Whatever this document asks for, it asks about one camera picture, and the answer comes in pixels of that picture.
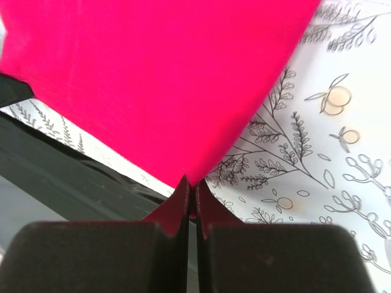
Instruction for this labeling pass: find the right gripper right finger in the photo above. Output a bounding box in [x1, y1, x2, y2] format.
[194, 182, 374, 292]

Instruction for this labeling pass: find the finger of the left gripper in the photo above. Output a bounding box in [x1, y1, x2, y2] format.
[0, 73, 34, 107]

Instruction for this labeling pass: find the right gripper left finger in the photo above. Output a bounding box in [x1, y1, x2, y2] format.
[1, 177, 189, 292]

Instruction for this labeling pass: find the magenta t shirt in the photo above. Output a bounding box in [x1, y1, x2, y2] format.
[1, 1, 319, 186]

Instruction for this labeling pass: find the floral patterned table mat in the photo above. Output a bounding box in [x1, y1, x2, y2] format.
[1, 1, 390, 287]

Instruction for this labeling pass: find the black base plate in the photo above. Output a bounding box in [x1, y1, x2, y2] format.
[1, 114, 166, 220]

